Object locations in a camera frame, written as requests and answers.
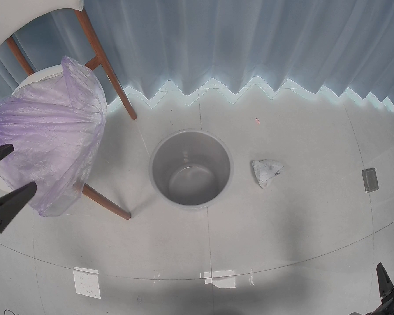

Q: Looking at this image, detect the purple plastic bag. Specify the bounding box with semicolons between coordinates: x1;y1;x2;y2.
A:
0;56;106;216

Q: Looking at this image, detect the white trash bin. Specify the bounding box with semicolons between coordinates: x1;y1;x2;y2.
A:
149;129;234;211

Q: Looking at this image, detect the white wooden-legged chair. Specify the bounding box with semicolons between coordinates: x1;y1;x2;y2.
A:
0;0;138;221

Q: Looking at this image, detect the crumpled white paper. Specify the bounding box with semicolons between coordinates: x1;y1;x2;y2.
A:
252;159;284;189

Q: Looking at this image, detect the pale blue curtain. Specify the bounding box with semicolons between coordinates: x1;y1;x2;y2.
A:
0;0;394;114

